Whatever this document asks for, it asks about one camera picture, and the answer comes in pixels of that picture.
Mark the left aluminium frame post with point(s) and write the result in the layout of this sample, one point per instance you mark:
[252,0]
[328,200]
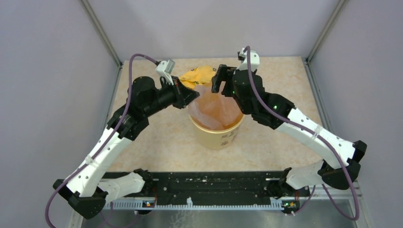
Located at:
[100,31]

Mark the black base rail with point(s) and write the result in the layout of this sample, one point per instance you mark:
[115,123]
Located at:
[234,188]

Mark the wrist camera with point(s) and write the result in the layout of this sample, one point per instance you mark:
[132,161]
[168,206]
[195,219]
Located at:
[249,59]
[164,69]

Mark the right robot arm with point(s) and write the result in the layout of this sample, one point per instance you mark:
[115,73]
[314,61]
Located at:
[339,165]

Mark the aluminium frame post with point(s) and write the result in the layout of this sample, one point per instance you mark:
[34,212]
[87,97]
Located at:
[341,4]
[100,31]

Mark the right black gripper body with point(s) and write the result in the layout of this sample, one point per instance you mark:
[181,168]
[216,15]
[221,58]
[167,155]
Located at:
[228,90]

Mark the yellow trash bin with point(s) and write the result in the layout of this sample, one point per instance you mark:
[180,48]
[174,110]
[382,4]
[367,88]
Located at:
[215,139]

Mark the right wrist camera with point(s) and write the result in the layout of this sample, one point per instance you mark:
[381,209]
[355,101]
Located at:
[249,59]

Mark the yellow printed wrapper bag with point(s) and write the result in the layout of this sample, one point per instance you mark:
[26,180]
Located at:
[199,75]

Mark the grey cable duct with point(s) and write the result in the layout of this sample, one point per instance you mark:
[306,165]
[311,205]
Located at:
[139,204]

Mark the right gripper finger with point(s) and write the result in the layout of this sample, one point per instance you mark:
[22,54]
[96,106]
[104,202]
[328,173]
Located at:
[224,73]
[216,83]

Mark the translucent pink plastic bag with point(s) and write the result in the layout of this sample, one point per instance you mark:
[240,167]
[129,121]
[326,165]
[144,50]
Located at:
[214,111]

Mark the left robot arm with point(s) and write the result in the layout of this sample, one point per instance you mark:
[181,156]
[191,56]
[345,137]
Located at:
[85,192]

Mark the right aluminium frame post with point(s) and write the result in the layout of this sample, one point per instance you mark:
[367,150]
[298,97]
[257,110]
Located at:
[341,4]

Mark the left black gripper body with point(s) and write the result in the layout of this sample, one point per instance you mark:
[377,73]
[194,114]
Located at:
[177,97]

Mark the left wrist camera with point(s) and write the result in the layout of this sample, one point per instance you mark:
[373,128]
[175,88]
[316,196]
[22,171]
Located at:
[164,69]

